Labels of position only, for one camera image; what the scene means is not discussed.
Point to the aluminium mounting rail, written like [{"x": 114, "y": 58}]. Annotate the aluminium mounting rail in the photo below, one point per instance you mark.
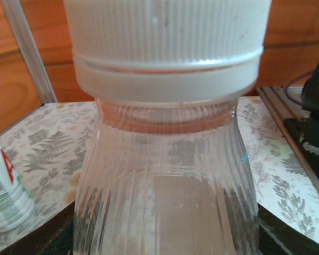
[{"x": 276, "y": 106}]

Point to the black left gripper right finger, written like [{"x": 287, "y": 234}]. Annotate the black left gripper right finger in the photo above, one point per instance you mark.
[{"x": 281, "y": 236}]

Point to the aluminium frame post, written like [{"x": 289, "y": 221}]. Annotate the aluminium frame post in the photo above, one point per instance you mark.
[{"x": 29, "y": 53}]

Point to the clear bottle green white label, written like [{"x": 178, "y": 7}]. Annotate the clear bottle green white label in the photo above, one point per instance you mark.
[{"x": 5, "y": 191}]

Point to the wide white bottle cap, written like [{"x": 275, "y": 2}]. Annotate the wide white bottle cap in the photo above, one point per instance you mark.
[{"x": 167, "y": 26}]

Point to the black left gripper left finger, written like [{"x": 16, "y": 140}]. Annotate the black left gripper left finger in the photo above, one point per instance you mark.
[{"x": 55, "y": 236}]

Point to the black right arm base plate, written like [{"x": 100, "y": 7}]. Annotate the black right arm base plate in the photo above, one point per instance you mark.
[{"x": 297, "y": 132}]

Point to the clear ribbed plastic bottle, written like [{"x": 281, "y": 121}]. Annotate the clear ribbed plastic bottle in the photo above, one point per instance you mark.
[{"x": 162, "y": 186}]

